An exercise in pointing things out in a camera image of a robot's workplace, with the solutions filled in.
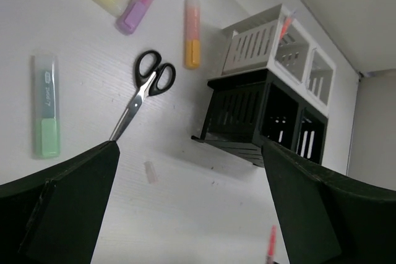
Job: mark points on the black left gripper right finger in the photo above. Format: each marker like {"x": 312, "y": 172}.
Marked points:
{"x": 325, "y": 216}

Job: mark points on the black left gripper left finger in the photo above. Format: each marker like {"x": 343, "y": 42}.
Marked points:
{"x": 55, "y": 215}

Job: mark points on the red pen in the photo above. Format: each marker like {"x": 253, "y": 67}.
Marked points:
{"x": 271, "y": 247}
{"x": 285, "y": 26}

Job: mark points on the clear pink pen cap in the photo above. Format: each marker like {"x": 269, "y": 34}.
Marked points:
{"x": 150, "y": 172}

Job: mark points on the black slotted organizer box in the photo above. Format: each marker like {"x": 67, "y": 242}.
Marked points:
{"x": 247, "y": 109}

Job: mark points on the green highlighter marker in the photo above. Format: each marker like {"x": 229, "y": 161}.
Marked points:
{"x": 46, "y": 123}

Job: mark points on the white slotted organizer box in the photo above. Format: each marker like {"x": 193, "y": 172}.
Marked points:
{"x": 297, "y": 59}

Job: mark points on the purple highlighter marker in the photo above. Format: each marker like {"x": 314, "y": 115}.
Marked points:
{"x": 132, "y": 16}

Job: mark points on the orange highlighter marker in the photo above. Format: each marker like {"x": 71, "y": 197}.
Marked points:
{"x": 192, "y": 34}

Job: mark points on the black handled scissors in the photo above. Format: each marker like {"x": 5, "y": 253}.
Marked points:
{"x": 147, "y": 85}

